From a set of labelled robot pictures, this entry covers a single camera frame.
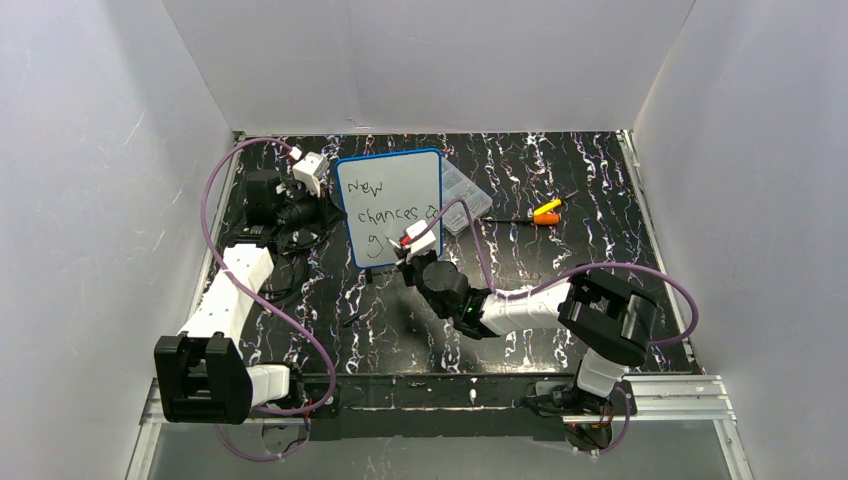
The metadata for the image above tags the clear plastic screw box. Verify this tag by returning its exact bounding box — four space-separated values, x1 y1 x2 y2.
441 159 493 236

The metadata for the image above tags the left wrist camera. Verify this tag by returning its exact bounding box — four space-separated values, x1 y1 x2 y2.
292 152 329 198

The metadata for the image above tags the orange handled screwdriver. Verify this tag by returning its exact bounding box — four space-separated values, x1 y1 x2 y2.
483 213 561 227

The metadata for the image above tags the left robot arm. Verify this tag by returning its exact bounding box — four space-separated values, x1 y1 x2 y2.
154 170 339 425

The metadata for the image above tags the yellow handled screwdriver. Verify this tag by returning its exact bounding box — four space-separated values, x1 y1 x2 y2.
533 191 577 217

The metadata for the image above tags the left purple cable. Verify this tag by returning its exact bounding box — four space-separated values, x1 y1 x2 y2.
201 138 338 463

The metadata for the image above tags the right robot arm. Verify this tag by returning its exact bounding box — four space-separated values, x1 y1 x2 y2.
395 253 657 399

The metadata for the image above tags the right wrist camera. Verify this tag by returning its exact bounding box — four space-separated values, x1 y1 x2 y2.
395 220 437 263

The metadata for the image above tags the black marker cap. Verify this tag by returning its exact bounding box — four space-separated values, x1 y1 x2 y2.
342 315 361 328

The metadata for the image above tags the blue framed whiteboard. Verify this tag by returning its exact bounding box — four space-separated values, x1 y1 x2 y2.
334 148 443 269

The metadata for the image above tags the black coiled cable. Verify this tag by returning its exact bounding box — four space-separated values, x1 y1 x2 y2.
261 245 313 306

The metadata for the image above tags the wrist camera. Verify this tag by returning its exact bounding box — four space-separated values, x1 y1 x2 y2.
292 152 329 198
395 220 437 263

